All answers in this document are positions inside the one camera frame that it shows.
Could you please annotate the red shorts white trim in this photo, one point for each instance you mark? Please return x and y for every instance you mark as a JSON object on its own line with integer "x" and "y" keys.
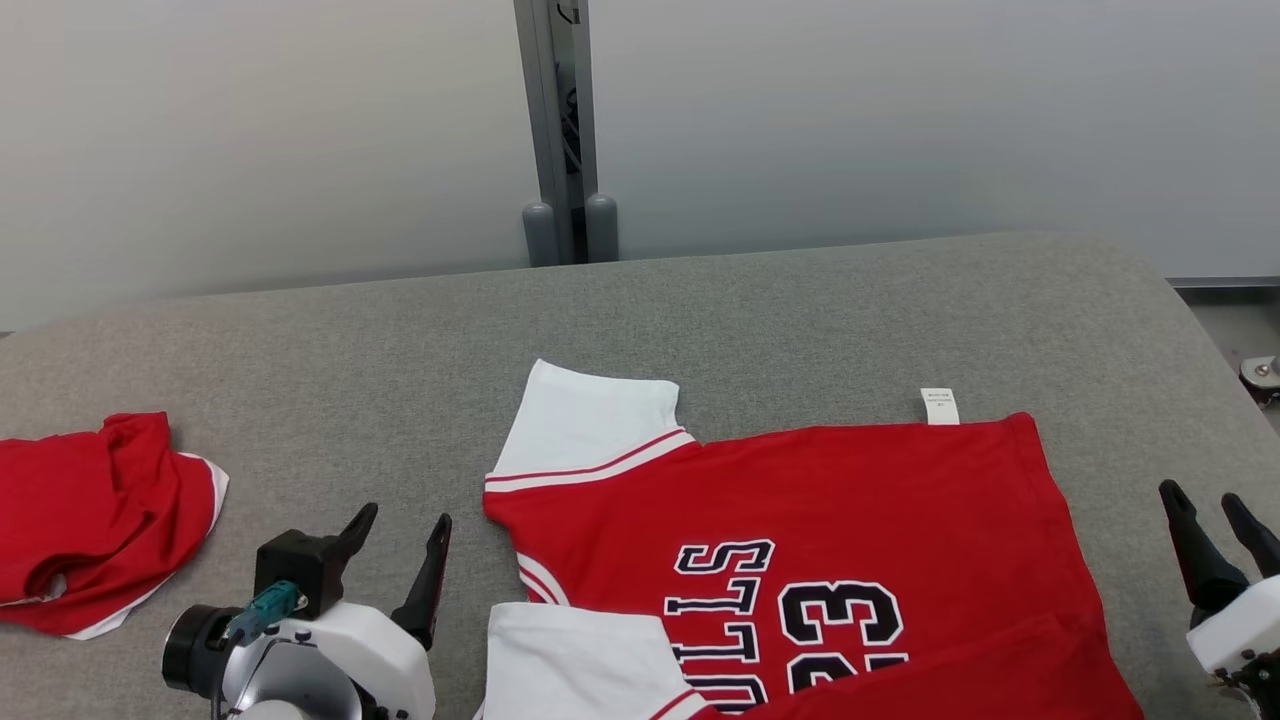
{"x": 90, "y": 520}

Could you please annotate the red white jersey shirt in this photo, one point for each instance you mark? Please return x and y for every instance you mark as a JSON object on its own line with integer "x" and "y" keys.
{"x": 850, "y": 500}

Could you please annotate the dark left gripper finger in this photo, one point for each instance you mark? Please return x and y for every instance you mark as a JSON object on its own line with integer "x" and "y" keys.
{"x": 428, "y": 590}
{"x": 355, "y": 535}

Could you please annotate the grey cylinder post cap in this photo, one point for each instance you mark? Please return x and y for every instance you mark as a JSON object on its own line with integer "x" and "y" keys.
{"x": 601, "y": 228}
{"x": 539, "y": 235}

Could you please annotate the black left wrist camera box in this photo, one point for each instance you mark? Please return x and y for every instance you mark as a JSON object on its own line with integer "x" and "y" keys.
{"x": 295, "y": 565}

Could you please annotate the grey caster wheel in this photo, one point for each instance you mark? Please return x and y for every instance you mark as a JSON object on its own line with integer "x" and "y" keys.
{"x": 1262, "y": 372}

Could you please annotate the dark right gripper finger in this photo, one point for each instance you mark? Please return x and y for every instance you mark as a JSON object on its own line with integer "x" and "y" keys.
{"x": 1200, "y": 565}
{"x": 1255, "y": 540}

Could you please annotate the grey wall skirting strip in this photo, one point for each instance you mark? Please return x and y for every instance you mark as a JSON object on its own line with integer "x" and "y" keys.
{"x": 1220, "y": 283}

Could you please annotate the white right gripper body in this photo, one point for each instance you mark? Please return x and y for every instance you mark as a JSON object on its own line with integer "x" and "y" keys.
{"x": 1245, "y": 625}

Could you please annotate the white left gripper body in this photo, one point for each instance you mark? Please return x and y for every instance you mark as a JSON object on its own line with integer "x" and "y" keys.
{"x": 385, "y": 660}

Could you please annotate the grey metal partition post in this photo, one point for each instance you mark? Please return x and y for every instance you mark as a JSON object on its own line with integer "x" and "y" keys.
{"x": 540, "y": 100}

